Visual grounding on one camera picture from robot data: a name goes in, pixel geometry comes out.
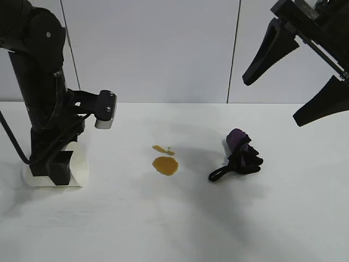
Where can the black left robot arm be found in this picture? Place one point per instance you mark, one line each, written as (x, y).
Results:
(32, 54)

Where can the large brown liquid spill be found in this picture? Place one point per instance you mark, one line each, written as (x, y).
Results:
(165, 165)

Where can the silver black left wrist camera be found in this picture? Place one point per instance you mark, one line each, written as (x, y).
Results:
(105, 109)

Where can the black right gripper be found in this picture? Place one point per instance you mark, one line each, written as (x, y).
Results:
(330, 27)

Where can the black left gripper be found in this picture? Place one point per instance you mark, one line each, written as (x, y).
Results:
(51, 142)

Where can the small brown liquid spill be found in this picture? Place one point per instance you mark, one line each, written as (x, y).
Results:
(159, 148)

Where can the white paper cup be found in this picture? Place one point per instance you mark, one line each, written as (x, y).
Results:
(80, 166)

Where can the purple and black cloth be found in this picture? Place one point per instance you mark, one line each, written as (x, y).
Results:
(242, 161)

